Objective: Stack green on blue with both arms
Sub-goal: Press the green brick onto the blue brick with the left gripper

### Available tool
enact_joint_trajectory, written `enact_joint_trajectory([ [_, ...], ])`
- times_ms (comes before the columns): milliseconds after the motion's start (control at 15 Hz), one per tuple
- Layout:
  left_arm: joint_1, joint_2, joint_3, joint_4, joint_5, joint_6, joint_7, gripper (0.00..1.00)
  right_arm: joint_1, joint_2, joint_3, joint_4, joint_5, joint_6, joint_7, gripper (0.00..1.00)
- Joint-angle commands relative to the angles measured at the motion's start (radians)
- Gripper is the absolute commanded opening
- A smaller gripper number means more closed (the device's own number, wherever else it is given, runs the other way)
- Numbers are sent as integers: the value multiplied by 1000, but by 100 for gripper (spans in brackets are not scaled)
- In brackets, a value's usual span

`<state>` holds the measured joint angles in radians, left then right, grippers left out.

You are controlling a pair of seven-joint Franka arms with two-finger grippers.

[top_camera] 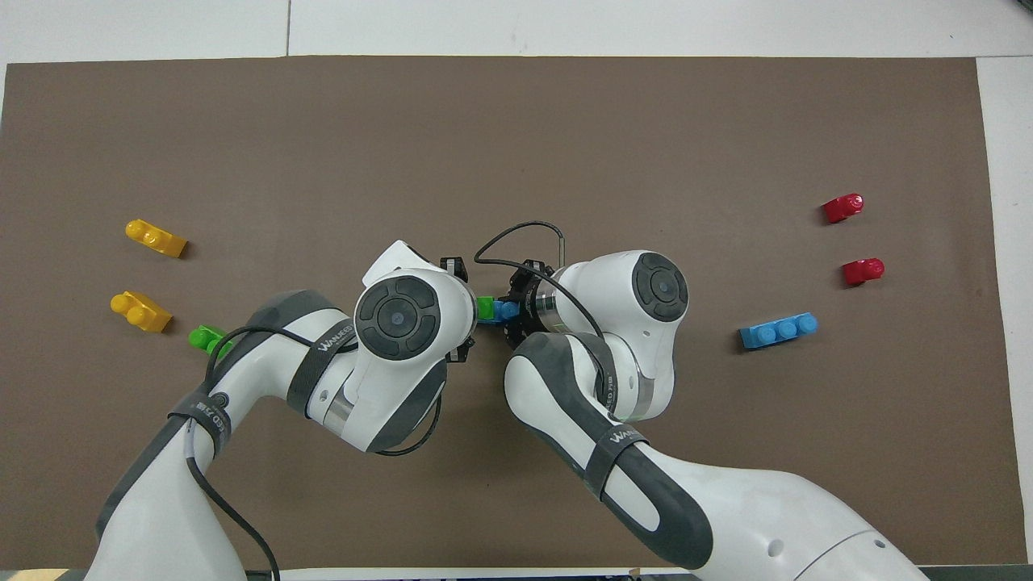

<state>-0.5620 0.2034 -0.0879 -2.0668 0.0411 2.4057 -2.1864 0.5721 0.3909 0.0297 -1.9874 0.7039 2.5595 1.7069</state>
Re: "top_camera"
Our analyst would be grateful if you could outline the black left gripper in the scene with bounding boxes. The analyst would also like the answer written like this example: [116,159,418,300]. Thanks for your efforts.
[440,256,479,364]

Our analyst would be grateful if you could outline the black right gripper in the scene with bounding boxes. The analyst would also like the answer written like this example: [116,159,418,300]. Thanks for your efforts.
[504,260,551,348]

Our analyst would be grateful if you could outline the yellow two-stud brick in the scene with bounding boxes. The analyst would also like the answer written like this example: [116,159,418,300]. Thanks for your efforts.
[110,290,174,333]
[125,219,188,259]

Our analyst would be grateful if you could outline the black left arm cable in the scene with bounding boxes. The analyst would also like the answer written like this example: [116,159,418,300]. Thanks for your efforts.
[184,325,446,581]

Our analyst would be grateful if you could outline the brown table mat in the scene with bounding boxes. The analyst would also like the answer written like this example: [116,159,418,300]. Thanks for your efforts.
[0,55,1027,570]

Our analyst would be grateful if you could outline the red one-stud brick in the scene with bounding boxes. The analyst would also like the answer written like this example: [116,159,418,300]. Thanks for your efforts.
[822,193,865,225]
[843,257,885,287]

